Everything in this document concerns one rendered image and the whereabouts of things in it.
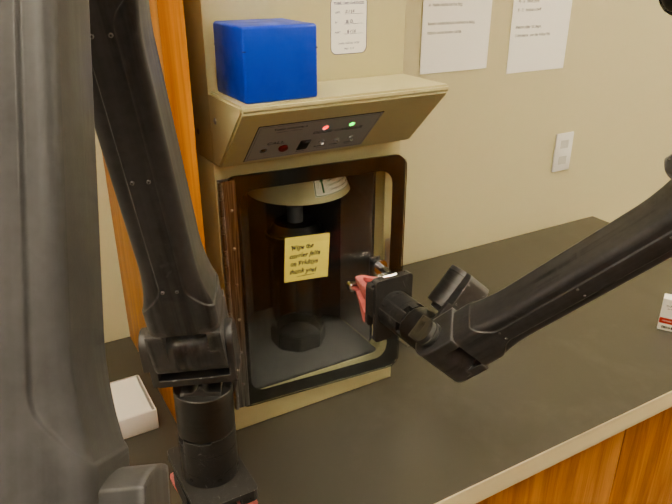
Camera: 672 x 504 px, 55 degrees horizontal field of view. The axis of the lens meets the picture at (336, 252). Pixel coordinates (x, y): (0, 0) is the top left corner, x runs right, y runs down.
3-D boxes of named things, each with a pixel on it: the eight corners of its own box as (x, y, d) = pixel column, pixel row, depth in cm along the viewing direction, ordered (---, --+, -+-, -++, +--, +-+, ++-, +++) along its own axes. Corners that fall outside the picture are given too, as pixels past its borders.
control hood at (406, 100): (211, 164, 91) (206, 92, 86) (401, 136, 105) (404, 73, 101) (243, 186, 81) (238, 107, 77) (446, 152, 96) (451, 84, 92)
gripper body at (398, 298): (405, 267, 97) (436, 287, 91) (403, 326, 101) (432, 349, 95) (369, 277, 94) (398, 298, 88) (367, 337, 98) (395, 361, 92)
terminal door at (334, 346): (238, 407, 108) (220, 177, 92) (396, 362, 120) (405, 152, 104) (239, 409, 107) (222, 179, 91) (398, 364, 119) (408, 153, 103)
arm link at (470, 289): (420, 345, 79) (468, 381, 82) (476, 271, 80) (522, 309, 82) (387, 319, 91) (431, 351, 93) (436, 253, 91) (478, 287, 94)
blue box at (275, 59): (217, 92, 86) (211, 20, 83) (284, 85, 91) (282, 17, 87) (246, 105, 78) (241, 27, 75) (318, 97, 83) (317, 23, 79)
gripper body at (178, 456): (224, 443, 73) (219, 389, 70) (260, 502, 65) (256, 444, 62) (167, 463, 70) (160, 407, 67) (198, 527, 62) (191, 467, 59)
